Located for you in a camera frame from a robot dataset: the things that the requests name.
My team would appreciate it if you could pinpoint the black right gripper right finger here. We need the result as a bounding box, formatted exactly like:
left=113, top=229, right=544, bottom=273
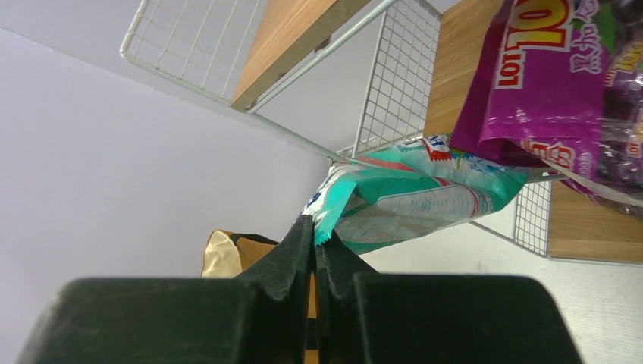
left=315, top=237, right=581, bottom=363

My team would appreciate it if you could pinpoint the teal Fox's candy bag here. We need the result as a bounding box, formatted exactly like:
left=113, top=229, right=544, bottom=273
left=302, top=134, right=531, bottom=254

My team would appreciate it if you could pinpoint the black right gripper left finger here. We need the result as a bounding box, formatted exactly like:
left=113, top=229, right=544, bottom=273
left=18, top=215, right=313, bottom=363

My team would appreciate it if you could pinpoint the orange cloth tote bag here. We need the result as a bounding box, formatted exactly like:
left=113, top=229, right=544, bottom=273
left=200, top=230, right=320, bottom=363

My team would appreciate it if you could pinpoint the white wire wooden shelf rack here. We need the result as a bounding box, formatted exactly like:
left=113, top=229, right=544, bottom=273
left=119, top=1, right=642, bottom=263

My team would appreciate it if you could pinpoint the purple candy bag middle shelf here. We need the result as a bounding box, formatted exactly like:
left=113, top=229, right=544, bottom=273
left=451, top=1, right=642, bottom=218

